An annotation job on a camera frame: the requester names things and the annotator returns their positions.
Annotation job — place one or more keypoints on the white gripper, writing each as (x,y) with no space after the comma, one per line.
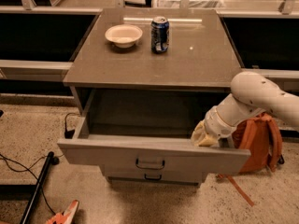
(219,124)

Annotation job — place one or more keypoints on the grey top drawer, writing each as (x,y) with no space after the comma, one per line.
(147,130)

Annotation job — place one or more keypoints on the grey drawer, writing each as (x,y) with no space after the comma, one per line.
(184,176)
(147,130)

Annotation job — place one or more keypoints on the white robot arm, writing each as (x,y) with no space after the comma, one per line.
(251,94)

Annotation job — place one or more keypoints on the grey bottom drawer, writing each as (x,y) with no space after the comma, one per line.
(184,176)

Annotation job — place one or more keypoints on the grey drawer cabinet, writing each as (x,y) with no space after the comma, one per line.
(193,36)

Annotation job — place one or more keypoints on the orange backpack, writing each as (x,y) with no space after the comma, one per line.
(262,138)

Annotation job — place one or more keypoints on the blue soda can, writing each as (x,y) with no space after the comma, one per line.
(159,34)

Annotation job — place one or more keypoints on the white paper bowl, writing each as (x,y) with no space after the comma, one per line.
(123,36)

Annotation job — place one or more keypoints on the black power adapter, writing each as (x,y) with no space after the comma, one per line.
(69,134)

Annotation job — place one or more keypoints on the black pole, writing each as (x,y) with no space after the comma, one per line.
(38,186)

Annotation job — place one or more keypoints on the metal railing frame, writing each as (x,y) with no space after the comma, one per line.
(209,76)

